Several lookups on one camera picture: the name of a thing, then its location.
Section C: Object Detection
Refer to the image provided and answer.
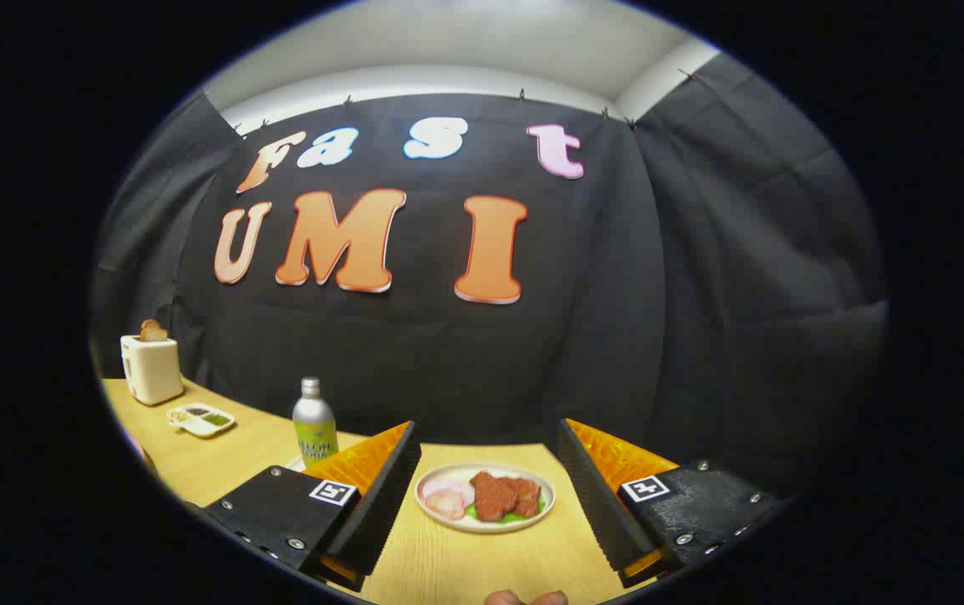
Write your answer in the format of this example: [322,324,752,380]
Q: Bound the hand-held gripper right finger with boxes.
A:
[556,418,789,589]

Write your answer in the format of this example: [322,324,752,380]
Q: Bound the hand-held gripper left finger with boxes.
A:
[200,420,424,593]

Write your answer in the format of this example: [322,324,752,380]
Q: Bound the pink ham slices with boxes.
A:
[423,477,476,520]

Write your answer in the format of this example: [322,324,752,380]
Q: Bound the white plate of food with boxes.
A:
[414,463,556,534]

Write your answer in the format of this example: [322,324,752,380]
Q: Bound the green lettuce leaf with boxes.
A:
[463,500,546,526]

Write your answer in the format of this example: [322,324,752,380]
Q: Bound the silver green drink bottle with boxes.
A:
[292,377,340,469]

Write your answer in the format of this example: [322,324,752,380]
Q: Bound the brown meat pieces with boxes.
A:
[470,471,542,522]

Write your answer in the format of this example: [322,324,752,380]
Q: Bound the black backdrop cloth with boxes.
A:
[88,52,890,497]

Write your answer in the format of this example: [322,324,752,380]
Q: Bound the white divided bean dish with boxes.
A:
[166,402,236,439]

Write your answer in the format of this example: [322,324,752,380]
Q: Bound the cream toaster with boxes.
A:
[120,334,185,407]

